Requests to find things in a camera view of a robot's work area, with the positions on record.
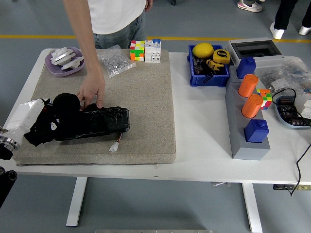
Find person's right hand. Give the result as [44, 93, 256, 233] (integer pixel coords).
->
[76, 70, 106, 110]

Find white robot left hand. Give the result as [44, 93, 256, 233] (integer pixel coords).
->
[4, 98, 60, 144]

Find black plastic-wrapped panel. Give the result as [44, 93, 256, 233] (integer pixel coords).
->
[54, 103, 130, 142]

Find clear bag of screws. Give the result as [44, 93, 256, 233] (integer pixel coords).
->
[96, 45, 137, 78]

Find person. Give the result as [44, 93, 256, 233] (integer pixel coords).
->
[270, 0, 311, 40]
[237, 0, 263, 13]
[62, 0, 154, 110]

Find purple tray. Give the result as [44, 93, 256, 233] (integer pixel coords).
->
[45, 46, 86, 78]

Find white flat plastic plate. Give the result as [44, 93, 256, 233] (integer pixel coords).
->
[50, 50, 75, 66]

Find grey-brown mat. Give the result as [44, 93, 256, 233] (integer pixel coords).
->
[13, 48, 177, 167]

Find white ribbed plastic block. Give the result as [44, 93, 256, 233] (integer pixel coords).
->
[53, 47, 73, 57]

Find large colourful puzzle cube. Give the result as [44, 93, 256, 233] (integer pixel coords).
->
[130, 40, 146, 62]

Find yellow lemon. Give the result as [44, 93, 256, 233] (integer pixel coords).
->
[192, 42, 215, 58]

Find dark brown part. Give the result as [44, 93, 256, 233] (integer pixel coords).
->
[194, 63, 207, 75]

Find yellow black tool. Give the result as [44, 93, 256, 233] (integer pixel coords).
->
[206, 59, 225, 71]

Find yellow black tape measure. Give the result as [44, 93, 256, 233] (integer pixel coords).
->
[213, 49, 230, 65]

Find blue plastic bin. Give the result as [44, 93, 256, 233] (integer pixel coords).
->
[187, 44, 231, 88]

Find white table leg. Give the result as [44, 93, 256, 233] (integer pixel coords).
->
[66, 176, 88, 227]
[242, 182, 263, 233]

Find blue plastic block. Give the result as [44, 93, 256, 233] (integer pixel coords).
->
[237, 57, 257, 80]
[244, 118, 270, 144]

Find orange plastic cylinder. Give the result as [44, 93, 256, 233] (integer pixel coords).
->
[238, 74, 259, 98]
[241, 94, 263, 119]

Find clear bag with white label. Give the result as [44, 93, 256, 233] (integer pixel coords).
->
[256, 69, 292, 92]

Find small colourful puzzle cube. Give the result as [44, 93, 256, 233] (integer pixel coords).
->
[256, 88, 272, 110]

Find clear bag of electronic parts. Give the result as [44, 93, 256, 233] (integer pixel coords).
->
[279, 56, 311, 96]

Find grey stepped block stand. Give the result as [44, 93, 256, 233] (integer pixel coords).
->
[225, 65, 272, 161]

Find light blue tray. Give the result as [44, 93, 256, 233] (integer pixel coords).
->
[273, 95, 311, 131]

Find black circuit boards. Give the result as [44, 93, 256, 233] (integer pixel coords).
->
[277, 96, 311, 127]

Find white plastic part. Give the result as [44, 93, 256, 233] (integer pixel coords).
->
[294, 93, 311, 120]

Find black power strip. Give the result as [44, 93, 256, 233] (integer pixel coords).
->
[272, 184, 311, 191]

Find white long plastic bracket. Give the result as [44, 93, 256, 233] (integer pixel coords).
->
[60, 55, 85, 71]

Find white circuit breaker blue switch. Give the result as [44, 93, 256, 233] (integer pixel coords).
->
[144, 38, 163, 64]

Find white connector with wires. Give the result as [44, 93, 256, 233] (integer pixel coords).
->
[109, 132, 124, 153]

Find grey electrical enclosure box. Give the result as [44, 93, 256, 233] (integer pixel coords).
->
[225, 36, 285, 71]

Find thin black looped cable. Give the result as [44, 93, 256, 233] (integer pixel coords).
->
[271, 88, 298, 105]

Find black power cable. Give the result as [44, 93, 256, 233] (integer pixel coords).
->
[290, 143, 311, 197]

